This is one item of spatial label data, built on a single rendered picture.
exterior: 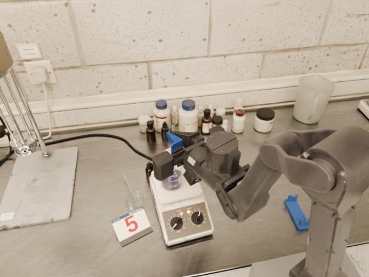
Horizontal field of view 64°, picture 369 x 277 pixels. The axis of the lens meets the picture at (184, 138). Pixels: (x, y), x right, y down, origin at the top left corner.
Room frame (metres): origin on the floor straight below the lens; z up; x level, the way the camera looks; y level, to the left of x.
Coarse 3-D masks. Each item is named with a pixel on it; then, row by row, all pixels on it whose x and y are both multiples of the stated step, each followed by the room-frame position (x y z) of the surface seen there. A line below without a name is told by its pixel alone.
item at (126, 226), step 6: (132, 216) 0.47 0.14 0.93; (138, 216) 0.47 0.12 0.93; (144, 216) 0.48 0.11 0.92; (120, 222) 0.45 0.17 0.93; (126, 222) 0.45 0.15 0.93; (132, 222) 0.46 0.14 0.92; (138, 222) 0.46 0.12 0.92; (144, 222) 0.46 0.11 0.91; (120, 228) 0.44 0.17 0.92; (126, 228) 0.44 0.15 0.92; (132, 228) 0.44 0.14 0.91; (138, 228) 0.45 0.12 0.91; (120, 234) 0.43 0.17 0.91; (126, 234) 0.43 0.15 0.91
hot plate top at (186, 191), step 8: (152, 176) 0.56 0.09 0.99; (184, 184) 0.53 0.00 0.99; (160, 192) 0.50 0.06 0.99; (168, 192) 0.50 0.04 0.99; (176, 192) 0.50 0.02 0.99; (184, 192) 0.50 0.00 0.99; (192, 192) 0.50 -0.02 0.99; (200, 192) 0.50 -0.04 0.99; (160, 200) 0.48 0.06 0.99; (168, 200) 0.48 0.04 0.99; (176, 200) 0.48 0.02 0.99
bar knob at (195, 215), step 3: (195, 213) 0.46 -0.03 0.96; (198, 213) 0.45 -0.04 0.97; (201, 213) 0.46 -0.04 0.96; (192, 216) 0.45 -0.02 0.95; (195, 216) 0.45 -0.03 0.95; (198, 216) 0.45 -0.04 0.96; (201, 216) 0.46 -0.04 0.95; (192, 219) 0.45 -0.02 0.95; (195, 219) 0.44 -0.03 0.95; (198, 219) 0.44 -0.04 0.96; (201, 219) 0.45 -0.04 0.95; (195, 222) 0.43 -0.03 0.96; (198, 222) 0.43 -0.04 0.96; (201, 222) 0.44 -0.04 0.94
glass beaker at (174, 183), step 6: (180, 168) 0.52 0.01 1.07; (174, 174) 0.51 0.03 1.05; (180, 174) 0.52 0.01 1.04; (168, 180) 0.51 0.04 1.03; (174, 180) 0.51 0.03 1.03; (180, 180) 0.52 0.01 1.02; (162, 186) 0.52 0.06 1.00; (168, 186) 0.51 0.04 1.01; (174, 186) 0.51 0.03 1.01; (180, 186) 0.52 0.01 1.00
